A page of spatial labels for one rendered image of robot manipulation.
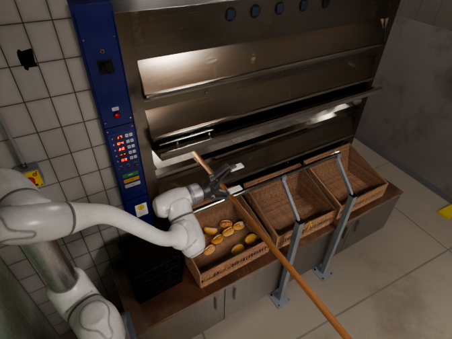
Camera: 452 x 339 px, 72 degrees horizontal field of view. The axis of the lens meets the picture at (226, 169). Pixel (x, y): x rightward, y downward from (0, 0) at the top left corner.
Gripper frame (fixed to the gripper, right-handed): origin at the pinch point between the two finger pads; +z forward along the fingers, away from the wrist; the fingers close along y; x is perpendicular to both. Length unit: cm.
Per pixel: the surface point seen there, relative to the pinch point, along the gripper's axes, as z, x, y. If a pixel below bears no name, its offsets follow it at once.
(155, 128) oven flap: -20, -54, -2
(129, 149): -37, -52, 5
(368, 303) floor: 106, 43, 149
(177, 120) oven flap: -7, -55, -4
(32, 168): -82, -49, -2
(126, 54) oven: -29, -55, -43
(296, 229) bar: 44, 4, 59
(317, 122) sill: 108, -56, 31
